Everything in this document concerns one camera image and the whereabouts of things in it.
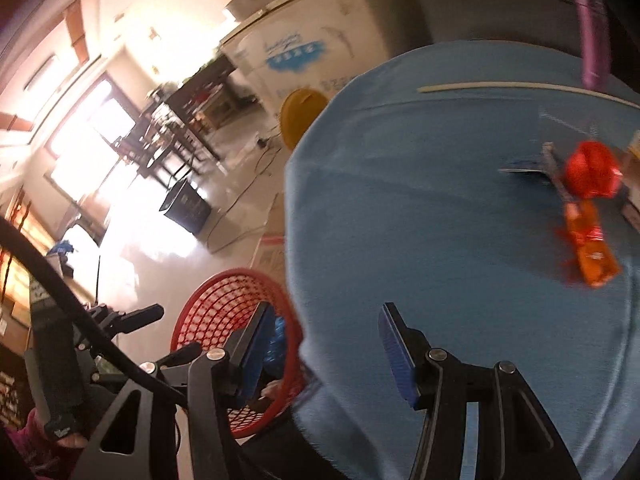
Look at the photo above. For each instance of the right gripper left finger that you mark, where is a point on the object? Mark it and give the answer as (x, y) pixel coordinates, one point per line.
(247, 357)

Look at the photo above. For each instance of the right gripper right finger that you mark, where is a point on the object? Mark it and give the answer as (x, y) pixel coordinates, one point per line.
(406, 350)

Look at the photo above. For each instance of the blue plastic bag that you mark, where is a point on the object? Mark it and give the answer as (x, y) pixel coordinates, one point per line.
(275, 358)

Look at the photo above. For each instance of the orange snack wrapper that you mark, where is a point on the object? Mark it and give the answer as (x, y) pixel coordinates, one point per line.
(582, 229)

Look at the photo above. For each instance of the red plastic bag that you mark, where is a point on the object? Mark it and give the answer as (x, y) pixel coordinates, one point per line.
(592, 171)

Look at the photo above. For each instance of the orange white medicine box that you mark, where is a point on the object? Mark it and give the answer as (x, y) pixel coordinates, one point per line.
(629, 166)

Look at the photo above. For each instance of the red mesh trash basket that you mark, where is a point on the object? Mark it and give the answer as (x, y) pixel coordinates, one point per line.
(215, 315)

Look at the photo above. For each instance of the person's left hand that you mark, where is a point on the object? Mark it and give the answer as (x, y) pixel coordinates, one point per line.
(45, 457)

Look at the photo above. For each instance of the dark blue plastic crate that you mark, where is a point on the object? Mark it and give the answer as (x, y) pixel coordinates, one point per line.
(184, 206)

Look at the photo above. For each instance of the blue tablecloth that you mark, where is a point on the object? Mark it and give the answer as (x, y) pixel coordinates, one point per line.
(396, 196)

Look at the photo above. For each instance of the wooden chair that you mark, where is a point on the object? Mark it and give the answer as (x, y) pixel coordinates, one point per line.
(160, 149)

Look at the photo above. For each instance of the yellow desk fan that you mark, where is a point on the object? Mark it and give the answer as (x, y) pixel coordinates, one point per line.
(298, 111)

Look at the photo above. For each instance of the dark wooden table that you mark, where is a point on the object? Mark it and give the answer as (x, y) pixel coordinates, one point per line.
(209, 100)

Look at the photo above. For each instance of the white thin rod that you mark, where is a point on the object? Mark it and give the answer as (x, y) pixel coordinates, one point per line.
(525, 85)

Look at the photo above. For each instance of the white chest freezer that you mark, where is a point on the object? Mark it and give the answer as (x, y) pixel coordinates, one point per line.
(320, 44)

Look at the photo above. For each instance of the white cooker pot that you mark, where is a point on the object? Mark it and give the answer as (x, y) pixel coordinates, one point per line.
(240, 10)

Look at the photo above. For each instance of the grey cabinet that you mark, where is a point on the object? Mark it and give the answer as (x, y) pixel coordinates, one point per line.
(546, 23)

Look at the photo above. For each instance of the purple thermos bottle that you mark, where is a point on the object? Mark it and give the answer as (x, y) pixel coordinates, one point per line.
(595, 41)

